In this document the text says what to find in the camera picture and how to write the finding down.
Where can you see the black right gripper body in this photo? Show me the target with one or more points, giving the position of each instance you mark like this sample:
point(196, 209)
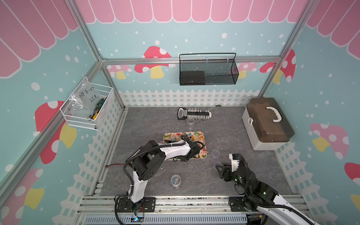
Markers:
point(228, 177)

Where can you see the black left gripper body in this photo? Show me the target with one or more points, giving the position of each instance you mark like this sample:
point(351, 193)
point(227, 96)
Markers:
point(183, 158)

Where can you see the clear plastic jar lid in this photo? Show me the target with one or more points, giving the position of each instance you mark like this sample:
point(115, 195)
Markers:
point(215, 154)

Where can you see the clear plastic candy jar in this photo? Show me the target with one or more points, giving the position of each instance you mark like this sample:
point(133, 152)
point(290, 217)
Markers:
point(190, 122)

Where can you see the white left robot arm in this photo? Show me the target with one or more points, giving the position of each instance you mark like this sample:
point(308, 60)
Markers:
point(148, 159)

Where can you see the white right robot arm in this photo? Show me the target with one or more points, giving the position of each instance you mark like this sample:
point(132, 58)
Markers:
point(259, 196)

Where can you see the floral rectangular tray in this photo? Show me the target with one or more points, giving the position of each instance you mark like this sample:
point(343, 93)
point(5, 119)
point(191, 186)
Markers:
point(195, 140)

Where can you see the brown lidded white storage box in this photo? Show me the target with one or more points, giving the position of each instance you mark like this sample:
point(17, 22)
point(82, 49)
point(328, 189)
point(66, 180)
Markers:
point(266, 125)

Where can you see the black box in mesh basket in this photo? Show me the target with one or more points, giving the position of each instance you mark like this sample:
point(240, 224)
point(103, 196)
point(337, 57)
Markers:
point(192, 78)

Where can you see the green tool in white basket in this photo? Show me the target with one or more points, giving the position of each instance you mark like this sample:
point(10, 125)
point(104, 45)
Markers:
point(97, 109)

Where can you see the clear plastic zip bag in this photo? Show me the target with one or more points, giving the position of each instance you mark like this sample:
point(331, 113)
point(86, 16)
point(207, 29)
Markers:
point(84, 98)

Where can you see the black wire mesh basket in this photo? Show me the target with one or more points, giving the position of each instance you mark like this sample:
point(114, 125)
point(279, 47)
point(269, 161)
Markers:
point(219, 68)

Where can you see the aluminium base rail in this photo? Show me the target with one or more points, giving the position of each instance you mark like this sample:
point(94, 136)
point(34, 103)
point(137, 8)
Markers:
point(190, 210)

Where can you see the white wire wall basket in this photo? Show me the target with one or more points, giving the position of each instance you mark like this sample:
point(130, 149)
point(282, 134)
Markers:
point(80, 120)

